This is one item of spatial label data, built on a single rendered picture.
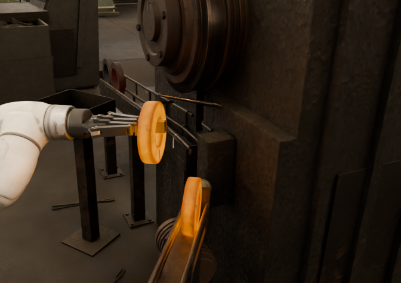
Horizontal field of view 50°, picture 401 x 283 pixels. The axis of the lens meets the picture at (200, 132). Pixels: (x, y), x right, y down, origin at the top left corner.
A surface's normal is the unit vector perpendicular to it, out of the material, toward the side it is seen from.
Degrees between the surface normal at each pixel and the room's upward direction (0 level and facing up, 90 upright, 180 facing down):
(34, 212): 0
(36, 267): 0
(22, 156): 57
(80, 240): 0
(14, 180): 69
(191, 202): 48
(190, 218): 79
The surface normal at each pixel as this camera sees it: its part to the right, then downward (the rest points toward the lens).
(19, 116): -0.08, -0.53
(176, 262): 0.05, -0.95
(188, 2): -0.04, -0.01
